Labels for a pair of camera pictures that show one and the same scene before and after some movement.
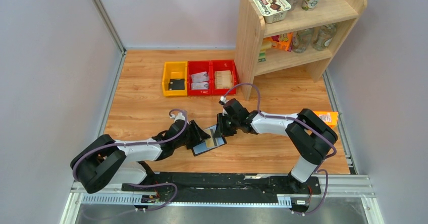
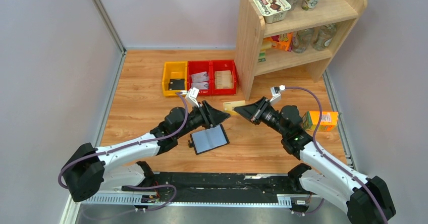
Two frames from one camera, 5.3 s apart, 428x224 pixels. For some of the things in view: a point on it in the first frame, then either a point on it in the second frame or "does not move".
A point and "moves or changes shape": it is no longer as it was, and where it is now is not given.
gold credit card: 212,141 moves or changes shape
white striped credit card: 200,77 does not move
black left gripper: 198,134 to 211,116
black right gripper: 220,129 to 255,110
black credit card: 176,84 does not move
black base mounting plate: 192,188 does not move
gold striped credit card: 223,79 does not move
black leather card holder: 210,144 does not move
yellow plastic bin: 174,70 does not move
